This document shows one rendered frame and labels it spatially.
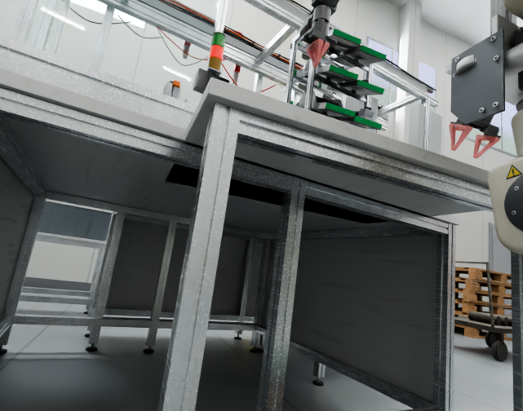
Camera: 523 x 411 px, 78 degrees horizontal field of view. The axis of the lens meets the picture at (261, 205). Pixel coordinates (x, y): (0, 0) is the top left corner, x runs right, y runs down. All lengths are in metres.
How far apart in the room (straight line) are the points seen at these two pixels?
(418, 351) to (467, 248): 6.44
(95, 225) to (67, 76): 2.04
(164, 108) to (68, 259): 3.91
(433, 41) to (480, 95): 8.02
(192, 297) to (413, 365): 1.17
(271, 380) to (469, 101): 0.75
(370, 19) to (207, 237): 7.34
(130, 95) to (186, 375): 0.62
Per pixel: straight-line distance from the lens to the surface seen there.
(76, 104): 0.75
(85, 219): 2.82
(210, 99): 0.56
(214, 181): 0.53
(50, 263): 4.69
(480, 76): 0.76
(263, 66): 2.64
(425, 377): 1.52
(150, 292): 2.53
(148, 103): 0.86
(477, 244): 8.15
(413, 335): 1.53
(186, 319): 0.51
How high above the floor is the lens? 0.57
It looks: 11 degrees up
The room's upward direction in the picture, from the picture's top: 8 degrees clockwise
